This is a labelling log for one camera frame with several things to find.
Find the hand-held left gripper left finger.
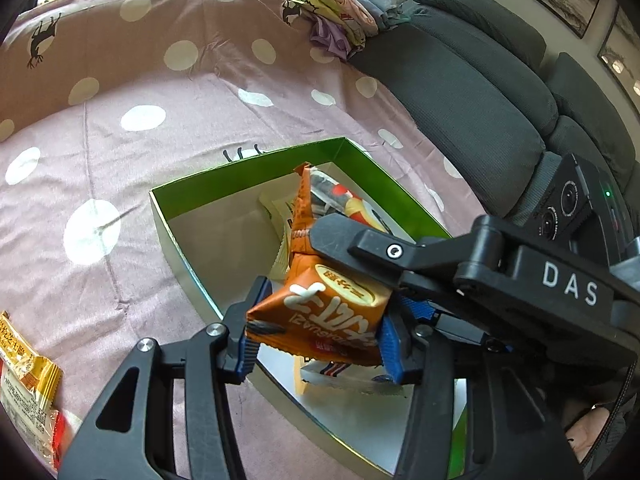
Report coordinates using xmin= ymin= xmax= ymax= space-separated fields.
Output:
xmin=57 ymin=275 xmax=274 ymax=480

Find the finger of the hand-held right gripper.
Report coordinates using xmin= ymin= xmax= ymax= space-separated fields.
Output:
xmin=395 ymin=292 xmax=512 ymax=357
xmin=307 ymin=212 xmax=507 ymax=292

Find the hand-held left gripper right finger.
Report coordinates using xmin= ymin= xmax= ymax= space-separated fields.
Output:
xmin=377 ymin=316 xmax=571 ymax=480

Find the orange snack packet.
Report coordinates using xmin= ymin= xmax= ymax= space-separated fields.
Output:
xmin=246 ymin=162 xmax=396 ymax=368

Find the green cardboard box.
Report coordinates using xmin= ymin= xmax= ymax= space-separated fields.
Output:
xmin=148 ymin=136 xmax=471 ymax=480

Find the person's right hand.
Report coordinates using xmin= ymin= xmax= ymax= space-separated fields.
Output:
xmin=565 ymin=403 xmax=615 ymax=466

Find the cream snack packet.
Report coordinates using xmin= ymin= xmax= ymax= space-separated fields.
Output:
xmin=259 ymin=187 xmax=302 ymax=283

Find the grey sofa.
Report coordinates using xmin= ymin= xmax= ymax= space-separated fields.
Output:
xmin=350 ymin=0 xmax=640 ymax=241

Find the red snack packet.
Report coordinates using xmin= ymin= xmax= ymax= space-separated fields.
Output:
xmin=50 ymin=407 xmax=84 ymax=472

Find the yellow clear snack packet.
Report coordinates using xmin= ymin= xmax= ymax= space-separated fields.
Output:
xmin=0 ymin=310 xmax=65 ymax=466

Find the stack of folded clothes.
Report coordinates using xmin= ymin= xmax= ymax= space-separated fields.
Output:
xmin=265 ymin=0 xmax=414 ymax=61

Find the pink polka dot blanket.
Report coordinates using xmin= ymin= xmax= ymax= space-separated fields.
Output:
xmin=0 ymin=0 xmax=481 ymax=480

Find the black braided cable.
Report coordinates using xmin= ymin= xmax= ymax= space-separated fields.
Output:
xmin=595 ymin=360 xmax=639 ymax=466

